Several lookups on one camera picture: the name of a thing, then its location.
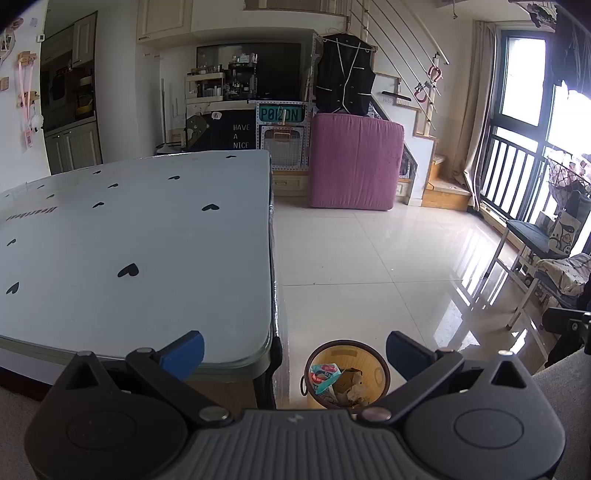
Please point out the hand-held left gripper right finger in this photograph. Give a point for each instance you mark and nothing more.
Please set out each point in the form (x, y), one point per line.
(407, 357)

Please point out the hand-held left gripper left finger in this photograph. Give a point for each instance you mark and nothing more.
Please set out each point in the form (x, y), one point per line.
(182, 354)

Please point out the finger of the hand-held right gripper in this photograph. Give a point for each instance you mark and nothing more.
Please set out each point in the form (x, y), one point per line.
(565, 321)

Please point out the yellow waste bin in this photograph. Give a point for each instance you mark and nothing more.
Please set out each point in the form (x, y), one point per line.
(364, 353)

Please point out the clear blue plastic packaging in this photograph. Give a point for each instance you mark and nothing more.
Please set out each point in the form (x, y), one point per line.
(323, 377)

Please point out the patterned blanket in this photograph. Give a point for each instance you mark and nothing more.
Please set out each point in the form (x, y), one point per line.
(565, 274)

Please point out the grey fabric seat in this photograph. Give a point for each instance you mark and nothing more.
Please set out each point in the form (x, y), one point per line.
(570, 415)

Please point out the cat print cushion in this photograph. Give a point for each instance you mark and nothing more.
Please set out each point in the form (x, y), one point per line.
(564, 234)

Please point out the white chair with dark cushion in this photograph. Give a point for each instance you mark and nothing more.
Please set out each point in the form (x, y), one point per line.
(528, 235)

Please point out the black balcony railing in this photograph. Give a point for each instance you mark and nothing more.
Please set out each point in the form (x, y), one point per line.
(508, 170)

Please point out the wooden stairs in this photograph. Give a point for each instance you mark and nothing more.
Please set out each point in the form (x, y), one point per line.
(443, 194)

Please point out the pink mattress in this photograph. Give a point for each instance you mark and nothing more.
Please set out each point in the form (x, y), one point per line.
(355, 161)

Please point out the beige curtain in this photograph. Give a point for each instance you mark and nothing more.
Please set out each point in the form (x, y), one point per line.
(480, 120)

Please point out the black letter signboard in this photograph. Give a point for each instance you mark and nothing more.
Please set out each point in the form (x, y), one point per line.
(231, 131)

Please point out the cream kitchen base cabinet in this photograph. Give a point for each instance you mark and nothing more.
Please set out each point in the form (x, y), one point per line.
(74, 150)

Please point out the teal sign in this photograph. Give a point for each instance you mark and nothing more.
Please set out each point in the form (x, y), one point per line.
(279, 114)

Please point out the black brush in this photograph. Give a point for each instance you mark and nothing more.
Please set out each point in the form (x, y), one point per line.
(396, 97)

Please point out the hanging dark clothes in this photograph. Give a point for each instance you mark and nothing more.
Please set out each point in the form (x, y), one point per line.
(570, 55)

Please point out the red lock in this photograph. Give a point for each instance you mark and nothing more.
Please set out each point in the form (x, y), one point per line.
(422, 92)
(435, 73)

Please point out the white shelf rack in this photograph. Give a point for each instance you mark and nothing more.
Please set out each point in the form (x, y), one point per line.
(205, 86)

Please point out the built-in black oven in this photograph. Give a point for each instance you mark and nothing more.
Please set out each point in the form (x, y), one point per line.
(57, 99)

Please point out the black vest with white trim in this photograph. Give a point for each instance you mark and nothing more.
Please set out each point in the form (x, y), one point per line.
(344, 74)

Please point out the metal stair railing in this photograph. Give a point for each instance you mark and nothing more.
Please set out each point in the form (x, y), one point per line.
(397, 41)

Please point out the cream kitchen wall cabinet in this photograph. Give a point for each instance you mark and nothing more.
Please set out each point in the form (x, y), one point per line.
(84, 41)

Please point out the wall photo collage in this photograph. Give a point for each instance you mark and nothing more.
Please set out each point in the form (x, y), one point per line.
(8, 41)

